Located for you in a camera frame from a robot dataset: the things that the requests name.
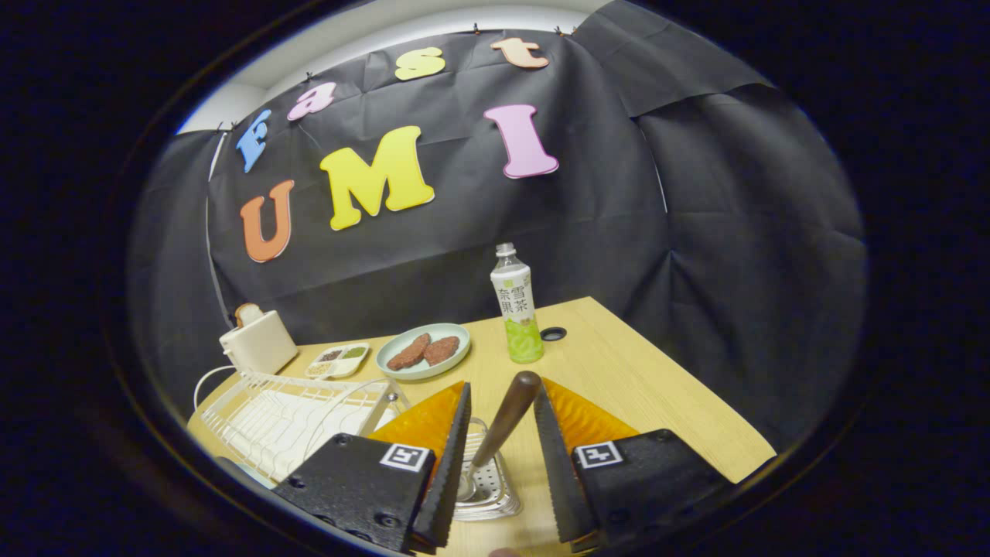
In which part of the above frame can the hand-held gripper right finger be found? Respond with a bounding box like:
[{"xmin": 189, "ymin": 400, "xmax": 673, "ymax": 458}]
[{"xmin": 534, "ymin": 377, "xmax": 736, "ymax": 554}]

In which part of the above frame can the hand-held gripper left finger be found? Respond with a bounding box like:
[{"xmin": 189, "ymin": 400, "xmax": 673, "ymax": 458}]
[{"xmin": 271, "ymin": 381, "xmax": 473, "ymax": 555}]

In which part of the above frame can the silver wire basket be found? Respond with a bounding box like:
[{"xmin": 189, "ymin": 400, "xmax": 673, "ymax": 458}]
[{"xmin": 452, "ymin": 418, "xmax": 523, "ymax": 521}]

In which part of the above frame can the spoon with brown handle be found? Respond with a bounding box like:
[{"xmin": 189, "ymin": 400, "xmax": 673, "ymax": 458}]
[{"xmin": 456, "ymin": 371, "xmax": 544, "ymax": 504}]

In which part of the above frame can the white wire dish rack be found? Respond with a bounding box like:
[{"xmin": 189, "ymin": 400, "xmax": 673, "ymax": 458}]
[{"xmin": 201, "ymin": 368, "xmax": 411, "ymax": 484}]

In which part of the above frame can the small pale green dish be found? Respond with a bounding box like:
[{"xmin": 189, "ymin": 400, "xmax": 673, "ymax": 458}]
[{"xmin": 376, "ymin": 323, "xmax": 472, "ymax": 381}]

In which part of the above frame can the brown meat patty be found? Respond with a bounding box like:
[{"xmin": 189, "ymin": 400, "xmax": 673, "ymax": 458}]
[
  {"xmin": 423, "ymin": 336, "xmax": 461, "ymax": 367},
  {"xmin": 386, "ymin": 333, "xmax": 432, "ymax": 372}
]

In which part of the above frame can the white divided bean tray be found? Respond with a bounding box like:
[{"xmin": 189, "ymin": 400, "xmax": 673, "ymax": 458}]
[{"xmin": 305, "ymin": 343, "xmax": 371, "ymax": 381}]

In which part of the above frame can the green tea bottle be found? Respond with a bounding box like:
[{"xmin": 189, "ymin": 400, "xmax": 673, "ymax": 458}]
[{"xmin": 490, "ymin": 242, "xmax": 545, "ymax": 365}]

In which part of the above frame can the white toaster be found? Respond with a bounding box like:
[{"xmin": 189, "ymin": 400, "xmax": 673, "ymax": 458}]
[{"xmin": 219, "ymin": 309, "xmax": 299, "ymax": 376}]

